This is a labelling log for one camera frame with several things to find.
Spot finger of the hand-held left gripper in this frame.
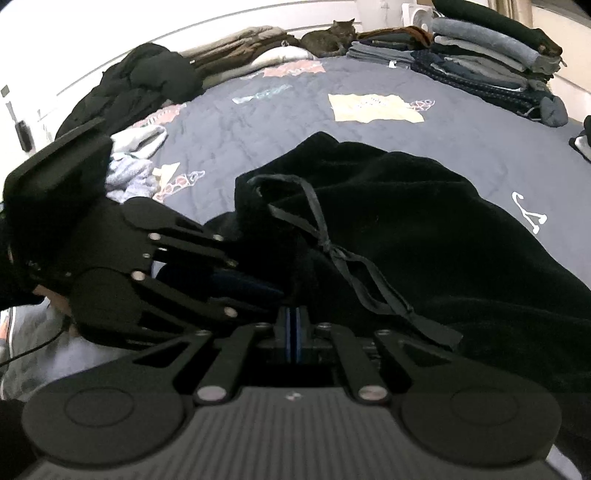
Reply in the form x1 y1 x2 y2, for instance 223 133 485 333
121 198 241 271
131 262 284 348

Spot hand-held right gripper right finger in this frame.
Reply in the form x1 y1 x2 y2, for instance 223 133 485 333
294 305 446 403

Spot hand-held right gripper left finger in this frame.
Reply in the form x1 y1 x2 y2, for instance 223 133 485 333
134 305 294 403

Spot black drawstring pants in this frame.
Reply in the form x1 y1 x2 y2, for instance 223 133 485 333
203 130 591 444

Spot pile of unfolded clothes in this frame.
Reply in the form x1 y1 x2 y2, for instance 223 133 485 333
104 124 169 205

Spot low stack of grey clothes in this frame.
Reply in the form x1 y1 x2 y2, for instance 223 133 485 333
345 41 416 71

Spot tall stack of folded clothes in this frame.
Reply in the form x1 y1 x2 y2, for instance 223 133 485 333
410 0 570 129

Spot black hairbrush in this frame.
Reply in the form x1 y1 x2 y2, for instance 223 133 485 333
14 119 34 152

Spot black puffer jacket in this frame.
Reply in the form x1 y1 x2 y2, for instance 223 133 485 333
54 43 207 140

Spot grey printed quilt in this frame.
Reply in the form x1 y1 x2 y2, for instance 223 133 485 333
0 56 591 480

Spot olive blanket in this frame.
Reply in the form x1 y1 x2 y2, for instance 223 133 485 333
179 25 303 79

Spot white pillow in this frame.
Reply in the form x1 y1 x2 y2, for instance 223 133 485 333
250 45 317 71

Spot white headboard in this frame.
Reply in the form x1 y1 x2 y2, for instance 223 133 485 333
34 0 407 139

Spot tabby cat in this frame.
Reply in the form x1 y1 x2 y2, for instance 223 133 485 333
299 17 360 58

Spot black cable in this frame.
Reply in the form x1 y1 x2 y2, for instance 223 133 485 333
0 314 75 367

